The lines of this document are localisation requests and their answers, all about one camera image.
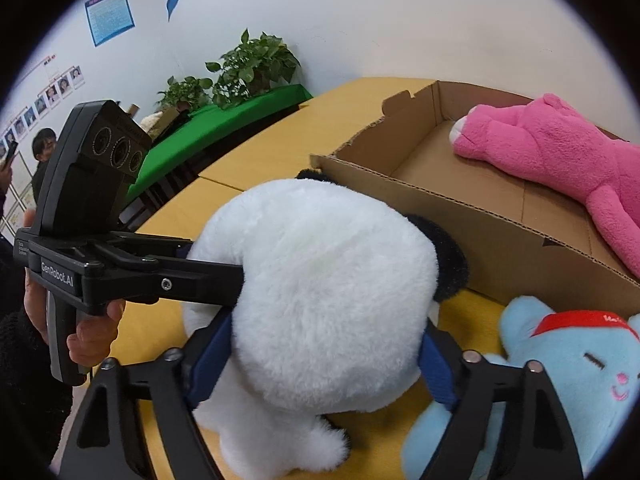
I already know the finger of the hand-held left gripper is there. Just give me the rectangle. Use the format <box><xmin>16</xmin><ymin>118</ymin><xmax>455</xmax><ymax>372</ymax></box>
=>
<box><xmin>107</xmin><ymin>231</ymin><xmax>194</xmax><ymax>261</ymax></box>
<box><xmin>82</xmin><ymin>247</ymin><xmax>246</xmax><ymax>318</ymax></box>

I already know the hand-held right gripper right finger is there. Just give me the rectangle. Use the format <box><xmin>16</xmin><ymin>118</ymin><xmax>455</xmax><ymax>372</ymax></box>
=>
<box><xmin>422</xmin><ymin>325</ymin><xmax>586</xmax><ymax>480</ymax></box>

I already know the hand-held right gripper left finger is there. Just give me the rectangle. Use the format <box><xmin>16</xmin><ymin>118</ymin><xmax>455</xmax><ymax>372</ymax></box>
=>
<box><xmin>52</xmin><ymin>310</ymin><xmax>236</xmax><ymax>480</ymax></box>

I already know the white panda plush toy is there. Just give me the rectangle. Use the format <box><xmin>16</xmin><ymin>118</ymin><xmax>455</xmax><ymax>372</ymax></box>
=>
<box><xmin>181</xmin><ymin>169</ymin><xmax>471</xmax><ymax>478</ymax></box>

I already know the brown cardboard box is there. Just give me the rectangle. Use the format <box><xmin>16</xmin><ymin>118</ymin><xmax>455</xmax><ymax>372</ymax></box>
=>
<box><xmin>309</xmin><ymin>79</ymin><xmax>640</xmax><ymax>311</ymax></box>

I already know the pink plush toy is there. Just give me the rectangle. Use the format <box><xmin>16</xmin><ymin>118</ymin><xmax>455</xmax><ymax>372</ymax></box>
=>
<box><xmin>449</xmin><ymin>92</ymin><xmax>640</xmax><ymax>281</ymax></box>

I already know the person's left forearm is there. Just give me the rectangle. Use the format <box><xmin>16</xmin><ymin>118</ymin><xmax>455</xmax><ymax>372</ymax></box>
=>
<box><xmin>0</xmin><ymin>310</ymin><xmax>88</xmax><ymax>466</ymax></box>

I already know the person's left hand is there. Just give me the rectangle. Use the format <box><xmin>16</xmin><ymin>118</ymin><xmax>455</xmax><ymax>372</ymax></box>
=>
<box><xmin>22</xmin><ymin>209</ymin><xmax>124</xmax><ymax>367</ymax></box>

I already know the row of staff photos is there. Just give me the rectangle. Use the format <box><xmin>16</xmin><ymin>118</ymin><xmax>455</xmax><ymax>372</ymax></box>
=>
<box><xmin>0</xmin><ymin>52</ymin><xmax>88</xmax><ymax>161</ymax></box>

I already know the small green potted plant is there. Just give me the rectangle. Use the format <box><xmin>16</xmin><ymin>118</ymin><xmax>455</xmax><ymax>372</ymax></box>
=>
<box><xmin>156</xmin><ymin>76</ymin><xmax>214</xmax><ymax>113</ymax></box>

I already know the green table cloth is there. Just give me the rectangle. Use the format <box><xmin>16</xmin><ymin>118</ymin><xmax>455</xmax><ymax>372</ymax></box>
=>
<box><xmin>127</xmin><ymin>84</ymin><xmax>314</xmax><ymax>202</ymax></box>

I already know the blue notice poster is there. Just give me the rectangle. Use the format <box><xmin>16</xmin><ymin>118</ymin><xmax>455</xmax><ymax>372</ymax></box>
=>
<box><xmin>84</xmin><ymin>0</ymin><xmax>137</xmax><ymax>48</ymax></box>

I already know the large green potted plant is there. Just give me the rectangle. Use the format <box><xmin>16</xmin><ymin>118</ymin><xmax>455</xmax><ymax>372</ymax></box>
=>
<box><xmin>205</xmin><ymin>29</ymin><xmax>302</xmax><ymax>111</ymax></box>

